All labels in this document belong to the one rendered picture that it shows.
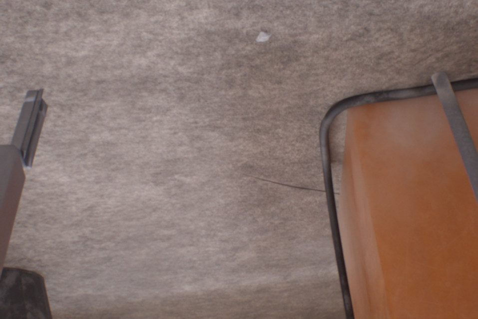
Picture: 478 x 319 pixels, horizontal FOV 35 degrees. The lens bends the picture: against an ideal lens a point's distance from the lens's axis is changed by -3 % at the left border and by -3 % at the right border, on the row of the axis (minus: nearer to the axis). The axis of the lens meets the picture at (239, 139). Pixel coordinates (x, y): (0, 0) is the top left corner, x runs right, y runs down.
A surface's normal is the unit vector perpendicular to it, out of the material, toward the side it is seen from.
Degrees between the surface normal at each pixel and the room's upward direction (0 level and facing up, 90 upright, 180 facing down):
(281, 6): 0
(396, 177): 90
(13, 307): 99
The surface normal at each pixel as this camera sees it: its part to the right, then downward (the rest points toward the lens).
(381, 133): -0.09, -0.41
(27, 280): 0.79, -0.46
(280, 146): 0.13, 0.90
